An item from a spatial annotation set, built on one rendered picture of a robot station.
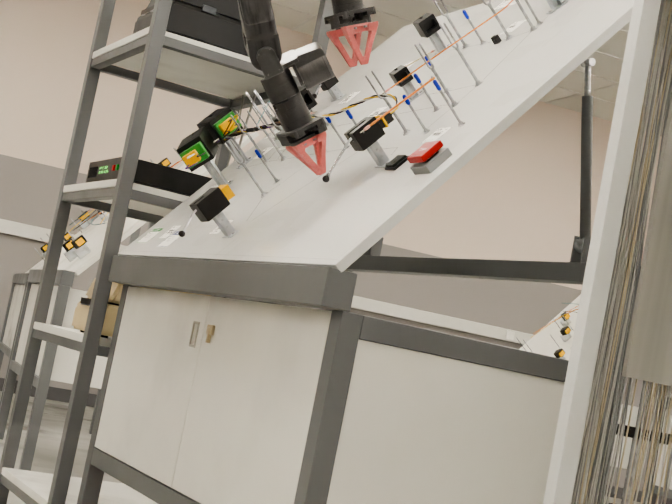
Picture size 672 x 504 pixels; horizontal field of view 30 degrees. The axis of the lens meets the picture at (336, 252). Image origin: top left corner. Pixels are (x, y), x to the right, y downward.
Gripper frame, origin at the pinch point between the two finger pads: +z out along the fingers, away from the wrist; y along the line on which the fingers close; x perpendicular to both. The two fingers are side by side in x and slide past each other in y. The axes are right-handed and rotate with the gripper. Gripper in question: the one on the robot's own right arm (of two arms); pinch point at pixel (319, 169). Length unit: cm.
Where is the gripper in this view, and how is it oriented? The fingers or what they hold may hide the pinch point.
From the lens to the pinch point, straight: 232.3
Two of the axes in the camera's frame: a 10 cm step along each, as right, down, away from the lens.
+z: 4.2, 8.8, 2.4
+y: -3.8, -0.6, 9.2
